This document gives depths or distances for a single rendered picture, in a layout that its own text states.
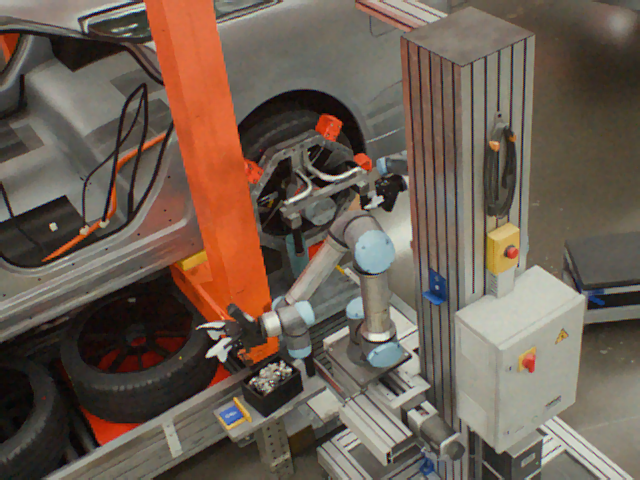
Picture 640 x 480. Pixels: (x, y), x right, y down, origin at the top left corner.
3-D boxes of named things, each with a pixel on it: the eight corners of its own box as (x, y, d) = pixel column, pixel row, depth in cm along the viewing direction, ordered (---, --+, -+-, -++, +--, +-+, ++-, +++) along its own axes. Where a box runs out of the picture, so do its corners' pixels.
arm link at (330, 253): (344, 190, 274) (260, 308, 290) (357, 209, 266) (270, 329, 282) (371, 202, 281) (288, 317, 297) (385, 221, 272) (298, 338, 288)
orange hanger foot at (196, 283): (205, 267, 407) (190, 206, 386) (262, 328, 371) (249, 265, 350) (173, 282, 401) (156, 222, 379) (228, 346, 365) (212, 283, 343)
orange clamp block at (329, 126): (325, 135, 384) (333, 116, 382) (335, 142, 379) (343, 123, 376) (313, 132, 380) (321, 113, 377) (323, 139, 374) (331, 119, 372)
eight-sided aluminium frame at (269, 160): (353, 215, 416) (342, 114, 382) (361, 221, 411) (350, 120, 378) (254, 264, 396) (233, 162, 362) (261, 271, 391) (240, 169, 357)
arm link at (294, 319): (317, 329, 273) (314, 309, 268) (283, 340, 271) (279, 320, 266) (309, 313, 279) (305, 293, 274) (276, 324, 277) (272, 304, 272)
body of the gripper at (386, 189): (372, 181, 379) (395, 170, 384) (374, 197, 385) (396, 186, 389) (383, 188, 374) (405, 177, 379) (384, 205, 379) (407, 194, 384)
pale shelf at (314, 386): (304, 366, 365) (303, 360, 363) (327, 390, 353) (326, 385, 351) (213, 416, 349) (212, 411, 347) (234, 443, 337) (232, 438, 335)
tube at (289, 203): (298, 173, 377) (295, 152, 370) (323, 192, 363) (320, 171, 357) (263, 189, 370) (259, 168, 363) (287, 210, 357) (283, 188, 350)
